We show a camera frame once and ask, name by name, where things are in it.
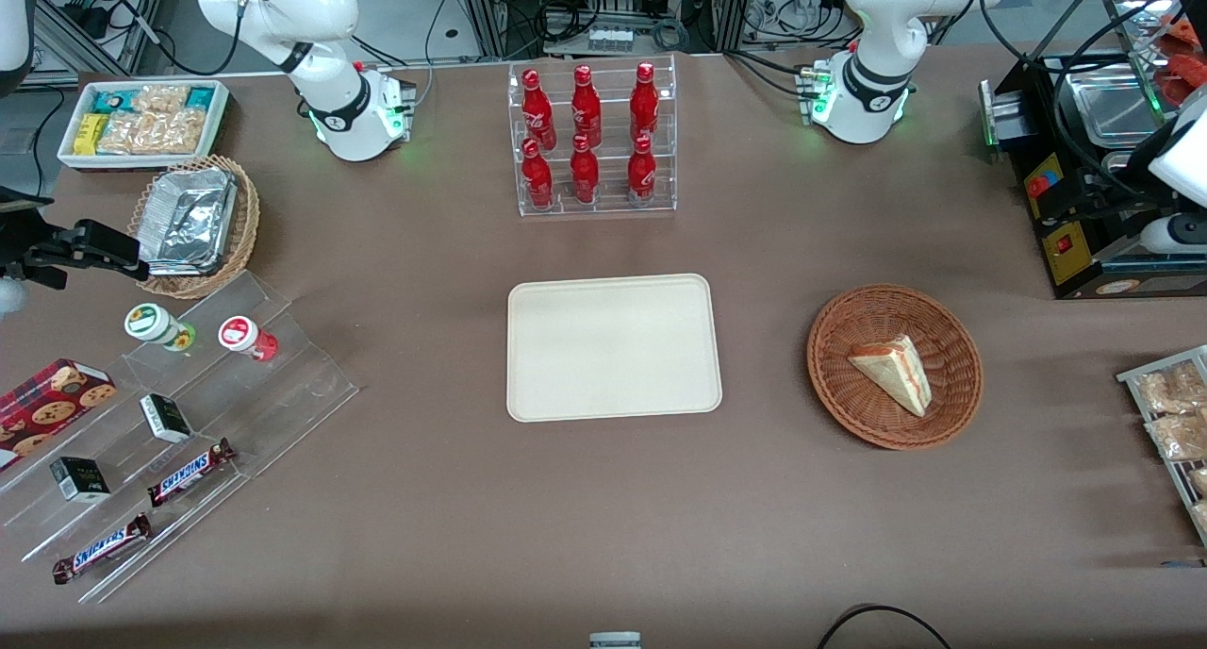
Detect black food warmer machine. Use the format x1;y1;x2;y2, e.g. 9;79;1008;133
981;0;1207;301

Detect clear acrylic bottle rack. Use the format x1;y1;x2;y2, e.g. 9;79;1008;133
507;54;678;218

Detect triangular sandwich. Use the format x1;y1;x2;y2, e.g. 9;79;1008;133
848;334;933;418

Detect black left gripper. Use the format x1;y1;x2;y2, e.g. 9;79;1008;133
1042;171;1151;222

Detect black cable loop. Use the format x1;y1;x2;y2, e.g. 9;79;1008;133
816;604;954;649

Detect steel warmer pan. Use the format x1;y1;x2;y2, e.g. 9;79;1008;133
1101;149;1163;176
1070;61;1172;146

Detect green lid snack cup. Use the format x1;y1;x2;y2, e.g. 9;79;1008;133
124;303;197;353

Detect beige plastic tray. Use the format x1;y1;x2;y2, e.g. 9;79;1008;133
506;273;723;424

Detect white rectangular snack bin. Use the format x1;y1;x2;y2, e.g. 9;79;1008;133
58;79;231;173

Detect clear acrylic step display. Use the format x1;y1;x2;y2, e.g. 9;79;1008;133
0;271;360;606

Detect stacked aluminium foil trays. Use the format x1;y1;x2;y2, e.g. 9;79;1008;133
139;167;240;276

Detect red lid snack cup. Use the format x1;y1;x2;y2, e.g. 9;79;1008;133
218;315;280;363

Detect yellow snack packet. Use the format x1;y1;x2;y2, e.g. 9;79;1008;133
73;112;110;156

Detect small black box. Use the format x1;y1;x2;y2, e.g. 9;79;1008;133
49;456;112;505
139;393;193;444

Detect brown Snickers bar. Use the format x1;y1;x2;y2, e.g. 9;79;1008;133
146;438;238;509
51;512;154;586

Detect round brown wicker basket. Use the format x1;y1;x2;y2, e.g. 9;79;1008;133
806;283;984;452

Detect clear bag of crackers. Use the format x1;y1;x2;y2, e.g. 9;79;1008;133
146;108;208;156
132;84;190;115
98;111;153;156

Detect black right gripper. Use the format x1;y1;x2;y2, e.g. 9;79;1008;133
0;219;151;290

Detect silver box with green light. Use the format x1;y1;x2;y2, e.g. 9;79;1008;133
979;80;1031;152

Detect light wicker basket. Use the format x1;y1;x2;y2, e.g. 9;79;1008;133
127;155;261;300

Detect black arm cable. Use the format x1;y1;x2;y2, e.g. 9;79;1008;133
979;0;1170;202

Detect grey wire rack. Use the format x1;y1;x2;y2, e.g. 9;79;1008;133
1116;344;1207;548

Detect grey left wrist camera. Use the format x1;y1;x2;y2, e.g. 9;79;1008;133
1139;213;1207;255

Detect red plaid cookie box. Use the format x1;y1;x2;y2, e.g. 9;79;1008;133
0;358;118;472

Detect red cola bottle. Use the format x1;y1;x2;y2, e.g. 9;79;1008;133
521;69;556;151
626;135;658;205
570;135;601;205
521;139;555;209
570;65;603;149
629;62;660;145

